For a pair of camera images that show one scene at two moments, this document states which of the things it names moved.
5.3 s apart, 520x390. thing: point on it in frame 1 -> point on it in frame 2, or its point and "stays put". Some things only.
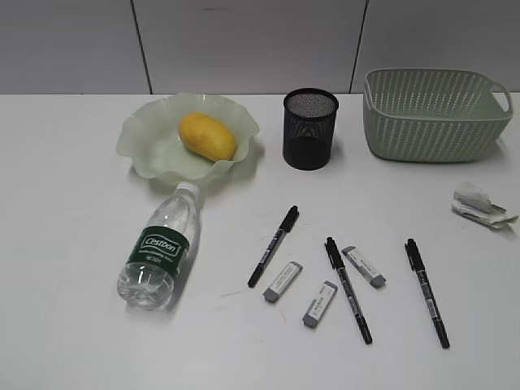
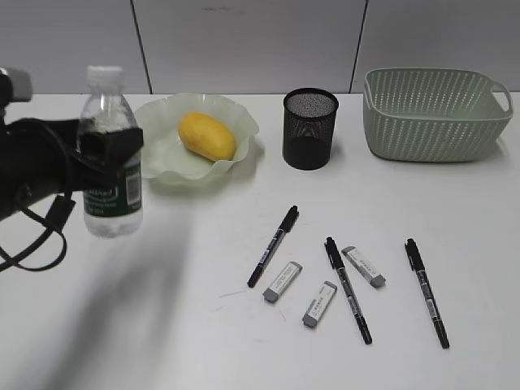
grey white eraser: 375,279 stays put
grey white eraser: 319,305 stays put
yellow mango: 206,136 stays put
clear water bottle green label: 146,279 -> 115,212
